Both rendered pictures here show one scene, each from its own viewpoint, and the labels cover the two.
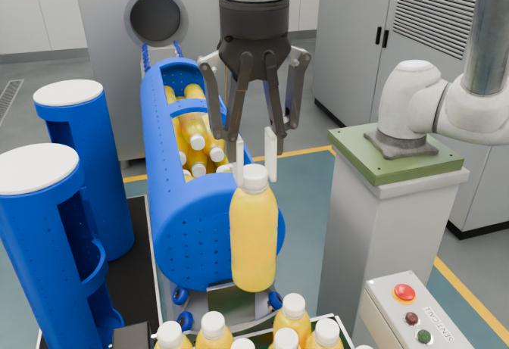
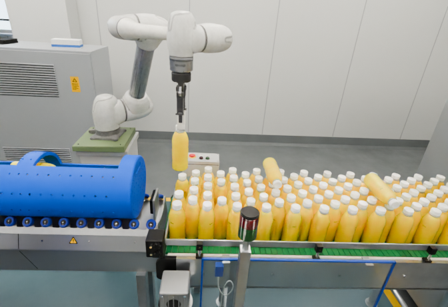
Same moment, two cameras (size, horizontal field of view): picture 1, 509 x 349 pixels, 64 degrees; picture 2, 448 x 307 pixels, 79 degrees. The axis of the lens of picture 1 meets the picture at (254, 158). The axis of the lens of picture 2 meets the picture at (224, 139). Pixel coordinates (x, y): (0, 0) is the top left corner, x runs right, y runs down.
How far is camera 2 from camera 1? 1.02 m
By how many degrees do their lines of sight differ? 68
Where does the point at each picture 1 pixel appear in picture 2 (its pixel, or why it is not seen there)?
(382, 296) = (190, 160)
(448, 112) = (131, 109)
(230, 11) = (186, 76)
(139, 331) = (153, 231)
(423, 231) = not seen: hidden behind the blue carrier
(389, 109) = (105, 118)
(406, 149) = (118, 133)
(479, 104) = (142, 101)
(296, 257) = not seen: hidden behind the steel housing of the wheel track
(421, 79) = (113, 100)
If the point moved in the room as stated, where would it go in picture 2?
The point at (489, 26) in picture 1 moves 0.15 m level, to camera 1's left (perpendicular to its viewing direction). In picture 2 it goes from (145, 72) to (131, 76)
